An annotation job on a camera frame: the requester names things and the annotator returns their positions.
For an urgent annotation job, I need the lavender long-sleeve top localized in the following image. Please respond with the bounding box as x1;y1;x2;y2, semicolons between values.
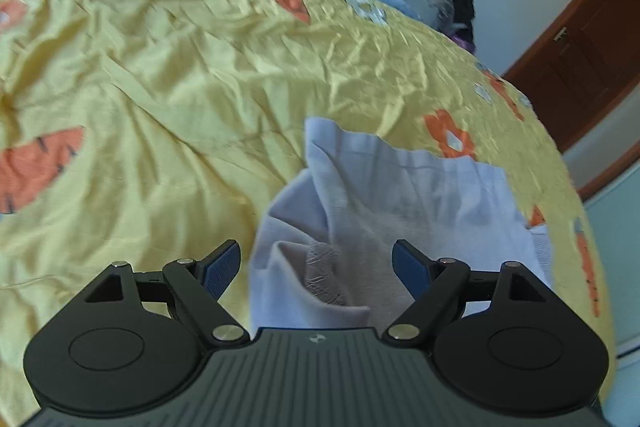
248;117;552;329

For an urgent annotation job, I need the yellow cartoon quilt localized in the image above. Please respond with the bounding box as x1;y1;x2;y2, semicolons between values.
1;0;615;426

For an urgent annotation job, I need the brown wooden door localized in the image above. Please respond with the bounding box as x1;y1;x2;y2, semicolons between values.
504;0;640;152

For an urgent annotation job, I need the black backpack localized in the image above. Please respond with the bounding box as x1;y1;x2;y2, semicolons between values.
447;0;476;54

